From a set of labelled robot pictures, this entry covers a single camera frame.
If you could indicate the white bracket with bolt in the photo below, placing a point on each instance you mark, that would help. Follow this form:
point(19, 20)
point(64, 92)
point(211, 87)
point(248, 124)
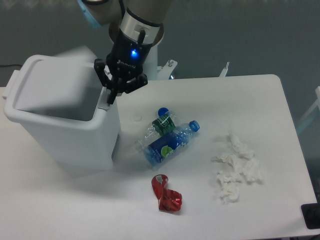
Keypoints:
point(164, 72)

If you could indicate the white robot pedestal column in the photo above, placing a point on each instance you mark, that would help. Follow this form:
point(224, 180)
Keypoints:
point(150, 66)

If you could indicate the white clamp behind table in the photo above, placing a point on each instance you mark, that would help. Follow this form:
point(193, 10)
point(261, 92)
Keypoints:
point(224, 70)

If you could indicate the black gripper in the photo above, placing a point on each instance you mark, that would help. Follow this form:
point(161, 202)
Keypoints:
point(125, 61)

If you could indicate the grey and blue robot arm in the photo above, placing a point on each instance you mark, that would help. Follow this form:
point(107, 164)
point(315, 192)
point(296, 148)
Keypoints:
point(139, 24)

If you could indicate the white table hole plug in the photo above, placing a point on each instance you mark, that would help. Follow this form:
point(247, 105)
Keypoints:
point(136, 117)

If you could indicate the crushed red soda can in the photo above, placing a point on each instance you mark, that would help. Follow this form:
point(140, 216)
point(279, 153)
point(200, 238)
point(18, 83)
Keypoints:
point(168, 200)

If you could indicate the clear bottle green label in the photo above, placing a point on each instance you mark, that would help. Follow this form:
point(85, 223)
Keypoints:
point(156, 129)

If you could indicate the white plastic trash can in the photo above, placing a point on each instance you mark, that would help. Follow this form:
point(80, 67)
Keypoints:
point(60, 101)

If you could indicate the crumpled white tissue paper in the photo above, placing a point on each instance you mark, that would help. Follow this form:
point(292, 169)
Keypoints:
point(239, 166)

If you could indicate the black device at table edge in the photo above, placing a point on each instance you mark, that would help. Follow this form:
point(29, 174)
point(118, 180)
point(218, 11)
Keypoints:
point(311, 215)

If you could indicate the blue labelled plastic bottle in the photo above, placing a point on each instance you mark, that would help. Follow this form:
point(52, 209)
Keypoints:
point(157, 151)

